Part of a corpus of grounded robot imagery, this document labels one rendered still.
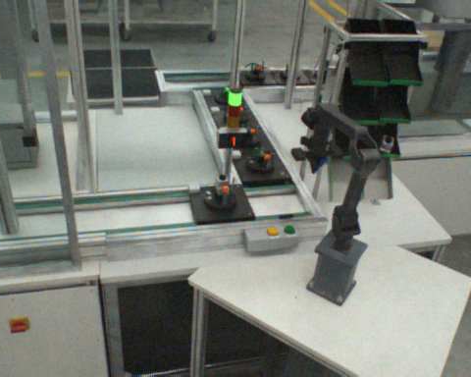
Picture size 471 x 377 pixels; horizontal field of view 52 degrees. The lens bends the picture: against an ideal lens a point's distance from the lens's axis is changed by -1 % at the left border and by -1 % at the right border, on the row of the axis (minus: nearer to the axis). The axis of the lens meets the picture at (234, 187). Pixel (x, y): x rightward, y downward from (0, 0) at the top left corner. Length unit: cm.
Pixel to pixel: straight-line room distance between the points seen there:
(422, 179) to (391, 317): 141
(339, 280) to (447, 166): 157
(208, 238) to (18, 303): 74
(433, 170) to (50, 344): 227
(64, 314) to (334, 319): 102
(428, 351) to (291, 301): 48
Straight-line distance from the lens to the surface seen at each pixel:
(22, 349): 219
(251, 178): 220
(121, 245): 188
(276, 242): 192
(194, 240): 190
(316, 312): 180
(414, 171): 305
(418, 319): 191
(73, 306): 201
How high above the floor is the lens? 217
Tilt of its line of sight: 34 degrees down
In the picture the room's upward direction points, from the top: 5 degrees clockwise
